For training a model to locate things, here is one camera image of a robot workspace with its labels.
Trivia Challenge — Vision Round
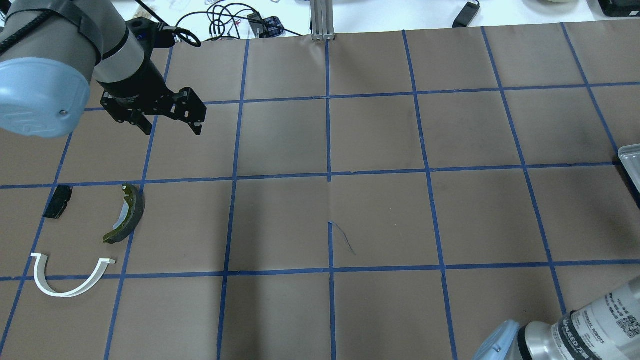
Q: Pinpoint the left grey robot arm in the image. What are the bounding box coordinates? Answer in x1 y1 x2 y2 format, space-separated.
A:
0 0 207 138

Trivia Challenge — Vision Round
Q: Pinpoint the white curved plastic bracket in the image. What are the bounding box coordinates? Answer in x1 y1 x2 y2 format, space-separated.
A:
31 253 117 299

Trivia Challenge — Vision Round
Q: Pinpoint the green curved brake shoe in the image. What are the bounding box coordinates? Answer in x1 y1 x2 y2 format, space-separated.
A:
102 182 146 245

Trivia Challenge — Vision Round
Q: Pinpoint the clear plastic tray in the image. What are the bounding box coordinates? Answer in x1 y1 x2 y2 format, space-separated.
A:
617 143 640 193

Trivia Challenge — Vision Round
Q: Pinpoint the loose blue tape strand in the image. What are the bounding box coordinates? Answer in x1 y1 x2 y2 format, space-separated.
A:
329 221 357 256

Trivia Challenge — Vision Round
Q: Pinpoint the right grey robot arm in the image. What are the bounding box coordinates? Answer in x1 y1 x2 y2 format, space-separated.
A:
473 278 640 360

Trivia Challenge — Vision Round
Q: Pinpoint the small black plastic block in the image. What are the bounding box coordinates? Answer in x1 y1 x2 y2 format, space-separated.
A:
42 184 73 219

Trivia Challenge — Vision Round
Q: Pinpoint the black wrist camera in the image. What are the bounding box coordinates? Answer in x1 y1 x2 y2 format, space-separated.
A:
125 17 176 54

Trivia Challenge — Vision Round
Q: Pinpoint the black cable bundle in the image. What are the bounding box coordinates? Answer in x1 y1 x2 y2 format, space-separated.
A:
175 2 303 41

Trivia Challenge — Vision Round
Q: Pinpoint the aluminium frame post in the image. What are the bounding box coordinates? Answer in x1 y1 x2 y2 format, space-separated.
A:
310 0 336 42

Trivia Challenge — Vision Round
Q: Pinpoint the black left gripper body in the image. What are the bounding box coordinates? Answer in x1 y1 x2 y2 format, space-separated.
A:
100 87 207 126

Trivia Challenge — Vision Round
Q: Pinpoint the black power adapter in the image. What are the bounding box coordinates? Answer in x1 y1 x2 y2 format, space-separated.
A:
452 0 481 28

